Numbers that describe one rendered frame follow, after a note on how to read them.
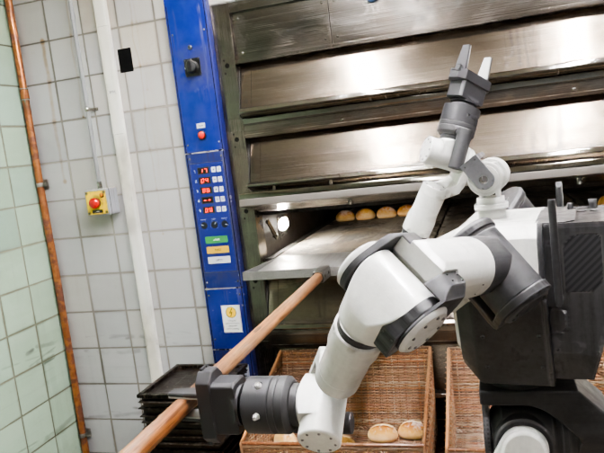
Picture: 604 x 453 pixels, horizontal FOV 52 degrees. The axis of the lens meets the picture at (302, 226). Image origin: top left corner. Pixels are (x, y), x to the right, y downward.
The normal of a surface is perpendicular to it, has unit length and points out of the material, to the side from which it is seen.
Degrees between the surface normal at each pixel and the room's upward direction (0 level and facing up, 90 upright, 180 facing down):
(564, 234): 90
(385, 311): 66
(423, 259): 81
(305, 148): 70
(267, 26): 90
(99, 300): 90
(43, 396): 90
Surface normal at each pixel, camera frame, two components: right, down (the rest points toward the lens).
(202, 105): -0.28, 0.15
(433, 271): -0.62, 0.02
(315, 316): -0.30, -0.19
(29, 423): 0.95, -0.07
